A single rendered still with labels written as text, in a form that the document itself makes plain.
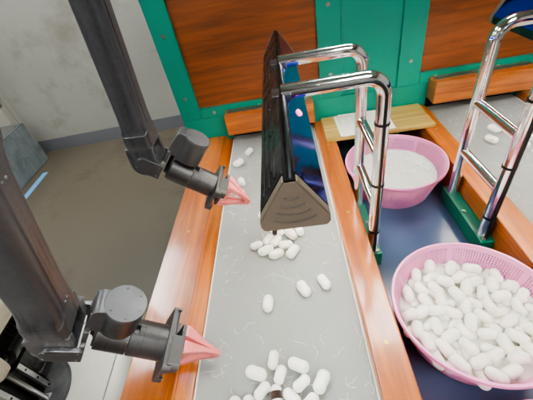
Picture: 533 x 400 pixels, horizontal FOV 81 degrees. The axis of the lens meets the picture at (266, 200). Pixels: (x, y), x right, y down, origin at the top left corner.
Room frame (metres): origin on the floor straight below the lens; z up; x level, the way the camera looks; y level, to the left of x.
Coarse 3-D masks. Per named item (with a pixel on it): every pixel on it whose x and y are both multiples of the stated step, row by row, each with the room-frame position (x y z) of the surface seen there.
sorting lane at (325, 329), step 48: (240, 144) 1.01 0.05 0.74; (240, 240) 0.54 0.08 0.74; (336, 240) 0.47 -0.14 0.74; (240, 288) 0.41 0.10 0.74; (288, 288) 0.38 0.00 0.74; (336, 288) 0.35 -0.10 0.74; (240, 336) 0.30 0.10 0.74; (288, 336) 0.28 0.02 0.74; (336, 336) 0.26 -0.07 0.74; (240, 384) 0.22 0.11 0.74; (288, 384) 0.20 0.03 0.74; (336, 384) 0.19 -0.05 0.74
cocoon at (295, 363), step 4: (292, 356) 0.24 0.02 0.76; (288, 360) 0.23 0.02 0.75; (292, 360) 0.23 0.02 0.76; (296, 360) 0.23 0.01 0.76; (300, 360) 0.23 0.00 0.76; (304, 360) 0.22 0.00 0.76; (288, 364) 0.23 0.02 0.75; (292, 364) 0.22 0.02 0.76; (296, 364) 0.22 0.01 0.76; (300, 364) 0.22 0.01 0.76; (304, 364) 0.22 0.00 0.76; (308, 364) 0.22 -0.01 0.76; (292, 368) 0.22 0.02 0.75; (296, 368) 0.22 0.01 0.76; (300, 368) 0.21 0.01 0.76; (304, 368) 0.21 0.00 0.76; (308, 368) 0.21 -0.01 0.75; (300, 372) 0.21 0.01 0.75; (304, 372) 0.21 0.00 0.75
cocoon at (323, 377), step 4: (320, 372) 0.20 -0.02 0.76; (324, 372) 0.20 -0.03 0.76; (328, 372) 0.20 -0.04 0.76; (316, 376) 0.20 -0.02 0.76; (320, 376) 0.19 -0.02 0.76; (324, 376) 0.19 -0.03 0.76; (328, 376) 0.19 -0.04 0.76; (316, 380) 0.19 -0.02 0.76; (320, 380) 0.19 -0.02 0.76; (324, 380) 0.19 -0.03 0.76; (328, 380) 0.19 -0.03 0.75; (316, 384) 0.18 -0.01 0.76; (320, 384) 0.18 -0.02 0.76; (324, 384) 0.18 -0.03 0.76; (316, 388) 0.18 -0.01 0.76; (320, 388) 0.18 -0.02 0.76; (324, 388) 0.18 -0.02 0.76; (316, 392) 0.18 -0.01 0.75; (320, 392) 0.17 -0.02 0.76
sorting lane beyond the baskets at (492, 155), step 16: (432, 112) 0.94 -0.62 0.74; (448, 112) 0.91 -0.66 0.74; (464, 112) 0.89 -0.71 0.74; (512, 112) 0.83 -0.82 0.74; (448, 128) 0.82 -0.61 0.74; (480, 128) 0.78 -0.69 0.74; (480, 144) 0.70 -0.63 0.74; (496, 144) 0.69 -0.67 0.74; (480, 160) 0.64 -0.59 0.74; (496, 160) 0.62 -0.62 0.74; (528, 160) 0.60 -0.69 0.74; (496, 176) 0.57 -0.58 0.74; (528, 176) 0.54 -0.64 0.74; (512, 192) 0.50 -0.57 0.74; (528, 192) 0.49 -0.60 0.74; (528, 208) 0.44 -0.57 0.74
